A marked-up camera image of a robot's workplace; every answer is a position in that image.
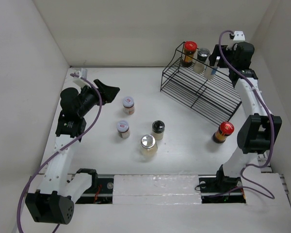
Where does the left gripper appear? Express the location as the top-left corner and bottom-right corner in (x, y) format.
(77, 79), (119, 117)

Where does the black cap grinder bottle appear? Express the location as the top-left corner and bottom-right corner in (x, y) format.
(193, 48), (210, 74)

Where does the silver lid blue label bottle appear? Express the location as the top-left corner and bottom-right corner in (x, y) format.
(203, 56), (221, 80)

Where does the red lid sauce bottle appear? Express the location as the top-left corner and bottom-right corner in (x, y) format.
(181, 41), (197, 67)
(212, 121), (235, 144)

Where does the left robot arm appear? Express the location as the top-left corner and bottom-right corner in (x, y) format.
(25, 78), (120, 225)

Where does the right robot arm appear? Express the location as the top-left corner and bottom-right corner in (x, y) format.
(204, 42), (282, 194)

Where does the white lid spice jar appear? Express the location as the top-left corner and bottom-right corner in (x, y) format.
(122, 96), (135, 115)
(116, 120), (130, 139)

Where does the black knob grinder bottle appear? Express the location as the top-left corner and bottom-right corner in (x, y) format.
(151, 120), (165, 140)

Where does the silver lid glass jar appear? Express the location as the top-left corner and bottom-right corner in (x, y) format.
(139, 134), (158, 163)

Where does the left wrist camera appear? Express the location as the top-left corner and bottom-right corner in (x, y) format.
(70, 68), (88, 88)

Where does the black wire rack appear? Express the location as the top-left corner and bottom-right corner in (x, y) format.
(160, 42), (242, 125)

